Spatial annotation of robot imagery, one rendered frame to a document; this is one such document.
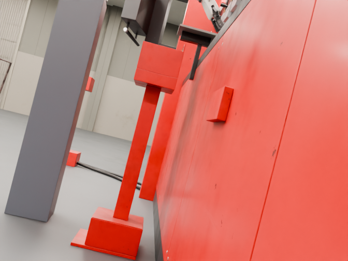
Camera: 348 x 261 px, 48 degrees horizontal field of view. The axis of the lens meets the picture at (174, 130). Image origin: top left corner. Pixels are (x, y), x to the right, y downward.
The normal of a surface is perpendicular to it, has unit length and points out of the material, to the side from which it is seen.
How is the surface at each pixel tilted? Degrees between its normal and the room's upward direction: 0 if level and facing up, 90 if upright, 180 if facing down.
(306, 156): 90
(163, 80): 90
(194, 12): 90
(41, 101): 90
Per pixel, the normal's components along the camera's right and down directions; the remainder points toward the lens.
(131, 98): 0.14, 0.03
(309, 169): -0.97, -0.25
